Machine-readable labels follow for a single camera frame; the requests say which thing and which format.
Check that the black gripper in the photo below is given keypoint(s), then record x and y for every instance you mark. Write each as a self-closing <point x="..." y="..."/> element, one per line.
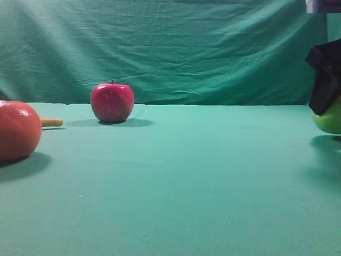
<point x="326" y="59"/>

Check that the green plastic pear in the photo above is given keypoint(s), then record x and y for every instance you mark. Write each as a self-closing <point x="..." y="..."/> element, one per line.
<point x="329" y="122"/>

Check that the green backdrop cloth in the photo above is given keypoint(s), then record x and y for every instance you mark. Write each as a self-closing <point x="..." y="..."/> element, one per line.
<point x="168" y="52"/>

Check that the green table cloth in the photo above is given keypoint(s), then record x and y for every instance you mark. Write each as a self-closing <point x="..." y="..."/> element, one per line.
<point x="175" y="180"/>

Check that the red plastic apple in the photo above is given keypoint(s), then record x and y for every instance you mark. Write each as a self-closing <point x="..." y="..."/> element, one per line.
<point x="112" y="103"/>

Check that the yellow banana tip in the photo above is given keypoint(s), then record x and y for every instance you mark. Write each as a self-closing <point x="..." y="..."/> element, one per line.
<point x="51" y="122"/>

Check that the large orange-red fruit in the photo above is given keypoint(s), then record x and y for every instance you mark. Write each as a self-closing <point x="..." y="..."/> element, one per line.
<point x="21" y="130"/>

